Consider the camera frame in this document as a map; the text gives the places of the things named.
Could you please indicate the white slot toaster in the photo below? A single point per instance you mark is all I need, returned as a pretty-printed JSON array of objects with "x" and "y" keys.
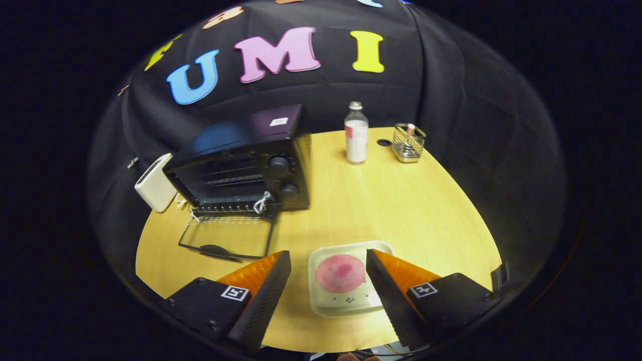
[{"x": 153, "y": 188}]

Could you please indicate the black round table grommet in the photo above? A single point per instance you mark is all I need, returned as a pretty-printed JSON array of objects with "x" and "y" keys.
[{"x": 383, "y": 143}]

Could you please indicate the cream square plate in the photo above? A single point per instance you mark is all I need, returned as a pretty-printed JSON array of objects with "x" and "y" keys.
[{"x": 341, "y": 303}]

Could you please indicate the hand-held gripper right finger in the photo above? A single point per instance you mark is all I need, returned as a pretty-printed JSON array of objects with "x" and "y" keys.
[{"x": 391, "y": 301}]

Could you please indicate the small tan stick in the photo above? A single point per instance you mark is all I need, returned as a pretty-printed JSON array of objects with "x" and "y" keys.
[{"x": 410, "y": 130}]

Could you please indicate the black toaster oven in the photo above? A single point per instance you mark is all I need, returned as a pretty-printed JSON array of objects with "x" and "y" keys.
[{"x": 281, "y": 145}]

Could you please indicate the silver metal clip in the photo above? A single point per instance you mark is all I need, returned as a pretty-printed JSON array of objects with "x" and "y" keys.
[{"x": 132, "y": 162}]

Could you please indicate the clear bottle with pink label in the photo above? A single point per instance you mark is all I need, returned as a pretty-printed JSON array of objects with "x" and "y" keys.
[{"x": 356, "y": 143}]

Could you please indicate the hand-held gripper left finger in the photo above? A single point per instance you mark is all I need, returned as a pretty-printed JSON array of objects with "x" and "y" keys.
[{"x": 263, "y": 306}]

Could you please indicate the pink round meat slice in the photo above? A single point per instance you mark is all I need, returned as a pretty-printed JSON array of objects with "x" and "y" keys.
[{"x": 340, "y": 273}]

